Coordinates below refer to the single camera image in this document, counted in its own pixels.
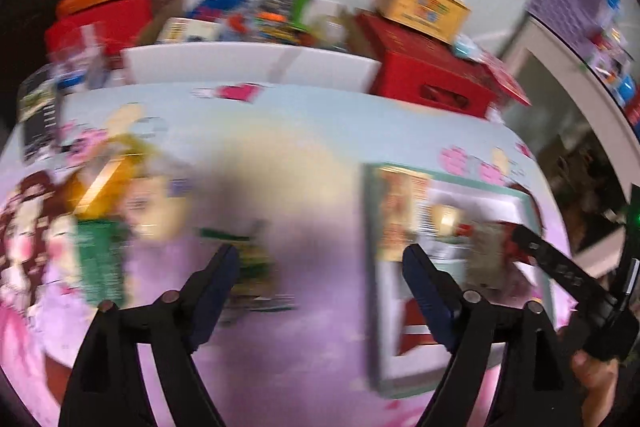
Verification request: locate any green cow print snack packet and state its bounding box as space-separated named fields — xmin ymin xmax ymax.
xmin=200 ymin=227 xmax=286 ymax=303

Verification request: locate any green brick pattern snack packet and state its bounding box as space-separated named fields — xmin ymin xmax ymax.
xmin=75 ymin=219 xmax=131 ymax=308

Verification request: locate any red flat box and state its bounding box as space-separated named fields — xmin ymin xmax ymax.
xmin=44 ymin=0 xmax=182 ymax=68

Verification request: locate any white tray with teal rim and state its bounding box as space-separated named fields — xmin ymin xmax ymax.
xmin=362 ymin=163 xmax=556 ymax=400

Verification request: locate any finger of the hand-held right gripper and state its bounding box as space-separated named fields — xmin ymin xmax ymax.
xmin=507 ymin=224 xmax=621 ymax=323

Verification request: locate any orange brown snack packet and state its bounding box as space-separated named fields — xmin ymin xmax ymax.
xmin=377 ymin=169 xmax=435 ymax=258

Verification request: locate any pale yellow jelly snack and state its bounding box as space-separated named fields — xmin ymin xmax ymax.
xmin=434 ymin=203 xmax=463 ymax=235

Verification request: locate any clear plastic box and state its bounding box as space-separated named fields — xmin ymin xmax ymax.
xmin=52 ymin=24 xmax=113 ymax=90

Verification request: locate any printed cartoon tablecloth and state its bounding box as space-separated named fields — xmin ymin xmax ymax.
xmin=0 ymin=82 xmax=571 ymax=427

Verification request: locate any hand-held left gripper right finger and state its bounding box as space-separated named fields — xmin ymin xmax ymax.
xmin=402 ymin=244 xmax=576 ymax=427

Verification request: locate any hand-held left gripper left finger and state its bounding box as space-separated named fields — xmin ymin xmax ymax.
xmin=59 ymin=243 xmax=241 ymax=427

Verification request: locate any person's right hand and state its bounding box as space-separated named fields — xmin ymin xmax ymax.
xmin=570 ymin=349 xmax=623 ymax=427

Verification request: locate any white shelf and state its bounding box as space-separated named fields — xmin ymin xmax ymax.
xmin=500 ymin=14 xmax=640 ymax=188

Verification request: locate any red plastic crate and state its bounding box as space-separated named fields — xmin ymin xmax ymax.
xmin=356 ymin=13 xmax=532 ymax=120

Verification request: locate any yellow snack packet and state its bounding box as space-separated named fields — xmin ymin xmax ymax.
xmin=62 ymin=134 xmax=161 ymax=223

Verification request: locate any yellow gift box with handle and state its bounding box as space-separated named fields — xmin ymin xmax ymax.
xmin=371 ymin=0 xmax=472 ymax=45

